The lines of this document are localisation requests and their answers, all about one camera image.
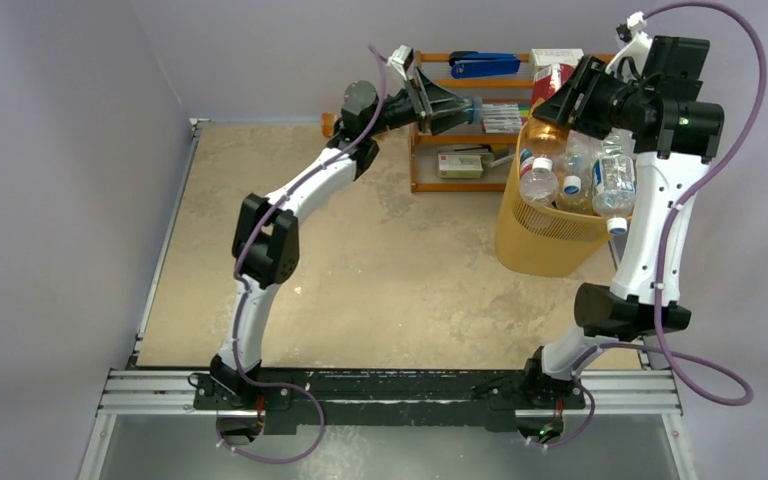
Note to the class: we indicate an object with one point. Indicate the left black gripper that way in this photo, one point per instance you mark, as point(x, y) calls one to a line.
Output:
point(446, 111)

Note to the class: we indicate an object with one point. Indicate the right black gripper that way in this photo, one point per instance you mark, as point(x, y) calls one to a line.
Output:
point(582, 97)

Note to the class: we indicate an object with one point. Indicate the red label bottle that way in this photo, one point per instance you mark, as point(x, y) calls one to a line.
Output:
point(538, 183)

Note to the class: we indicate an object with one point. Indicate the yellow plastic bin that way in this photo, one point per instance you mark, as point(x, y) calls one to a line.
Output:
point(539, 240)

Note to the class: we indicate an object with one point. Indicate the brown tea bottle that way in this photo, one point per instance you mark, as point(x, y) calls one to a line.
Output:
point(544, 134)

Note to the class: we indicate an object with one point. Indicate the orange label bottle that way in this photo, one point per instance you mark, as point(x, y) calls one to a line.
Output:
point(327, 122)

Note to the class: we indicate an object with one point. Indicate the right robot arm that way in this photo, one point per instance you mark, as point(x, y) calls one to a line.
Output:
point(643, 298)

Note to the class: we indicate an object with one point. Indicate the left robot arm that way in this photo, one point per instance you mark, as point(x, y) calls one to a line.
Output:
point(266, 243)

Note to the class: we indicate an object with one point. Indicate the blue tape roll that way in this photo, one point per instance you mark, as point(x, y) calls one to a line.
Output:
point(475, 111)

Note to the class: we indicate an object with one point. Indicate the coloured marker pack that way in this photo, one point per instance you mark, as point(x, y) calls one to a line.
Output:
point(504, 118)

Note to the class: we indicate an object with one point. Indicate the blue stapler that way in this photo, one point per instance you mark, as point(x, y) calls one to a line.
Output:
point(474, 64)

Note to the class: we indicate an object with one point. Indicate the wooden shelf rack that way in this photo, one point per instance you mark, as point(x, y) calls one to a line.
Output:
point(497, 150)

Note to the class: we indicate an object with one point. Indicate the white green box top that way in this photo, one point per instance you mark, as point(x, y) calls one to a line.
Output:
point(540, 58)

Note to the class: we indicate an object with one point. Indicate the white box lower shelf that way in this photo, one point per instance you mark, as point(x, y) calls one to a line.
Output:
point(453, 165)

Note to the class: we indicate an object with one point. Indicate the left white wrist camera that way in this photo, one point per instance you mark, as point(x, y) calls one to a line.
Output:
point(400, 62)

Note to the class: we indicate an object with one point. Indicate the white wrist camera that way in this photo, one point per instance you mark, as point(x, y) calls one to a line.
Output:
point(634, 44)
point(400, 62)

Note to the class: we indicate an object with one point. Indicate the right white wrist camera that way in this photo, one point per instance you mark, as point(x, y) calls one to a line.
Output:
point(634, 44)

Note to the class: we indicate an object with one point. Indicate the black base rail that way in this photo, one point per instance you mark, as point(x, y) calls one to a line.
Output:
point(281, 399)

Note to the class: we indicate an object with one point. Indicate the aluminium frame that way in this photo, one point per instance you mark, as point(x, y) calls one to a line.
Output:
point(388, 278)

